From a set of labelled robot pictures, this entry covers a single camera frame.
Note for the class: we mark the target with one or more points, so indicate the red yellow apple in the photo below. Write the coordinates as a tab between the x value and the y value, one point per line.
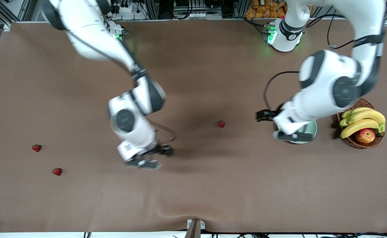
365	136

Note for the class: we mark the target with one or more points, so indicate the red strawberry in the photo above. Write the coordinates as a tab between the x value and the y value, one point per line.
36	148
57	171
221	124

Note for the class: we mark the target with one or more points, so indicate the brown table cover mat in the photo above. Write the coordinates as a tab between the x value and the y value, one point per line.
193	198

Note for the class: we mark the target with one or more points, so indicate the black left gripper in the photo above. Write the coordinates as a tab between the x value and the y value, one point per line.
274	114

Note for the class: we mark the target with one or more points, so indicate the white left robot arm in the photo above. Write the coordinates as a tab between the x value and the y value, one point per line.
329	86

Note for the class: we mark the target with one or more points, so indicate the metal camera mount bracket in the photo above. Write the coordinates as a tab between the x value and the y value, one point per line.
195	229

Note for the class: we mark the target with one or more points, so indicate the white power strip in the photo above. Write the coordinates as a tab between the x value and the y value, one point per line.
125	9

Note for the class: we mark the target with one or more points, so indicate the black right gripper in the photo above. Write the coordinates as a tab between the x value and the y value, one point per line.
160	150

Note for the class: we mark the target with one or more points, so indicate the pile of orange bread rolls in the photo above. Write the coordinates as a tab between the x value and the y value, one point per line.
263	10

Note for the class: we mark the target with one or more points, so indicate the pale green round plate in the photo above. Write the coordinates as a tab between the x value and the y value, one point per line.
312	129

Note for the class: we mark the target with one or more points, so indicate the white terminal block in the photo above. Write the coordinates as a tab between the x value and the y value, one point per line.
205	15

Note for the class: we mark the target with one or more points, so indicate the brown wicker basket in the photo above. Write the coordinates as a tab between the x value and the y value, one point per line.
354	142

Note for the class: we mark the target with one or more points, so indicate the small greenish yellow banana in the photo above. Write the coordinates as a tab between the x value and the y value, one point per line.
359	110

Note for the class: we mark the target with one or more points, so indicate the long yellow banana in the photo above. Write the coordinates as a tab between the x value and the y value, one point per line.
368	115
359	125

